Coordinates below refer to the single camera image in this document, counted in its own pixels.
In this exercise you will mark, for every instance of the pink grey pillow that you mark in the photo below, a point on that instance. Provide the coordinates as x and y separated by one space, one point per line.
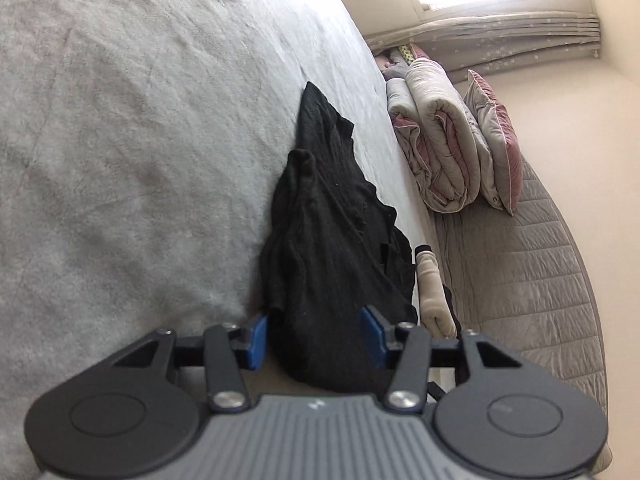
502 145

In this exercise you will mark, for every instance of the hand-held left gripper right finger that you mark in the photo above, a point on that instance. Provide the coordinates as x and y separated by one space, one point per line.
375 337

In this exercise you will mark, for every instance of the black shirt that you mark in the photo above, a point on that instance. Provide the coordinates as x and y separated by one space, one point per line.
325 260

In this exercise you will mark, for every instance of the folded grey pink quilt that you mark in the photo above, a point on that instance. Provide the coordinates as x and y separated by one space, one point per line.
435 135

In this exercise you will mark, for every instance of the small lilac cloth pile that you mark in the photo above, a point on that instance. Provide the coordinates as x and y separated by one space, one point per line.
395 67

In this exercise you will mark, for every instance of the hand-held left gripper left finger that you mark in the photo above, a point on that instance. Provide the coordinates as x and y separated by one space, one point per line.
257 342

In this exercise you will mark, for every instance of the grey star print curtain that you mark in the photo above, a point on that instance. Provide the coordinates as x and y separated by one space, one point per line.
500 35

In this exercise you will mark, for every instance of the folded beige navy garment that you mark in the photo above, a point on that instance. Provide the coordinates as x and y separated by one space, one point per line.
432 295

